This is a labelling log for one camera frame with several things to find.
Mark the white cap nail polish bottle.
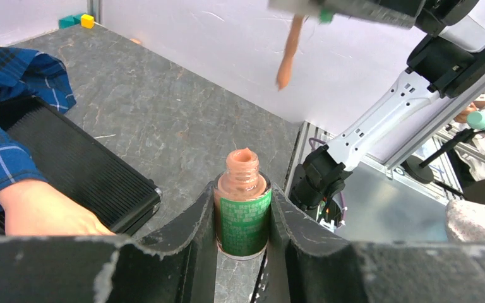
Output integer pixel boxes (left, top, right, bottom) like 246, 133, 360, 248
213, 148, 272, 261

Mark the teal handled tool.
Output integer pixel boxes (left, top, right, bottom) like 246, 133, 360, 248
467, 111, 485, 133

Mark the blue plaid shirt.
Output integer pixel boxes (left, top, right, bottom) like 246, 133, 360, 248
0, 47, 76, 212

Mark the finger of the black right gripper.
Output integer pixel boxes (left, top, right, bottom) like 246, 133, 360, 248
268, 0, 425, 28

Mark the black ribbed block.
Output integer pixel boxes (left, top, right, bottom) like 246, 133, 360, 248
7, 97, 162, 235

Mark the white cap with brush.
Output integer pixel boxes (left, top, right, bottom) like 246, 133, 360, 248
276, 15, 309, 91

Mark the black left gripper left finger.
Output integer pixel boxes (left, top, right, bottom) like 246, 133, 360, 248
139, 182, 218, 302

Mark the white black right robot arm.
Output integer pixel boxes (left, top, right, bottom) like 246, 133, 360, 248
268, 1, 485, 221

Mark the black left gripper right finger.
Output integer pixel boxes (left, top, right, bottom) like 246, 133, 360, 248
266, 184, 352, 302

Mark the teal block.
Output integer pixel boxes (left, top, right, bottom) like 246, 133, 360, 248
58, 14, 83, 29

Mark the yellow cube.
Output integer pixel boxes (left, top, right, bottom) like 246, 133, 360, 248
80, 14, 95, 28

